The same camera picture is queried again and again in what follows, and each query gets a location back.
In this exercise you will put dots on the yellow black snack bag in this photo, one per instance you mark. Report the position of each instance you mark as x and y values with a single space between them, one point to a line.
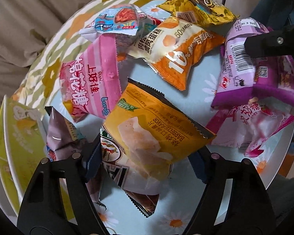
205 13

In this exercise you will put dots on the mauve snack bag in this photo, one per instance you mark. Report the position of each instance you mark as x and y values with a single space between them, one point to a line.
64 139

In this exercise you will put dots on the green cardboard box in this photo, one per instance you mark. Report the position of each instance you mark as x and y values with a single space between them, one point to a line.
22 146

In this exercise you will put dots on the blue red snack packet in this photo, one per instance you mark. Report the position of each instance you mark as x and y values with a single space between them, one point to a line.
123 20

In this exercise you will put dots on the green striped floral blanket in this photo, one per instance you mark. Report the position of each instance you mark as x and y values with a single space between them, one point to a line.
42 81

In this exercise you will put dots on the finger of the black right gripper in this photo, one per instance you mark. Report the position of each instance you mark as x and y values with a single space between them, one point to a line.
272 44

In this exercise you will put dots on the beige curtain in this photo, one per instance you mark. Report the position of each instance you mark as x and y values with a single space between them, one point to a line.
26 26

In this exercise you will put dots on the purple snack bag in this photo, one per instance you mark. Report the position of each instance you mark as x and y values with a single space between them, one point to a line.
244 79

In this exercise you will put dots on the pink white candy bag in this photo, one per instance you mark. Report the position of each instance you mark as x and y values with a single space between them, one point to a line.
247 127

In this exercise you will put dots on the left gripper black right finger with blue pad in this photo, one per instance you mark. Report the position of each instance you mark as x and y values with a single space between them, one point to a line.
249 210

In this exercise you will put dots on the yellow barbecue chips bag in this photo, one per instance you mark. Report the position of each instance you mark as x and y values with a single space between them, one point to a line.
142 137

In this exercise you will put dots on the pink marshmallow bag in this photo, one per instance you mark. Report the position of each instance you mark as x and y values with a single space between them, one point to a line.
90 84

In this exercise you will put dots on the orange white cake packet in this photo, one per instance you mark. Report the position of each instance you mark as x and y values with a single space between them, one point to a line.
173 47

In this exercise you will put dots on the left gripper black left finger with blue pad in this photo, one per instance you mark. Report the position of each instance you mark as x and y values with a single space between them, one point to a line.
42 209

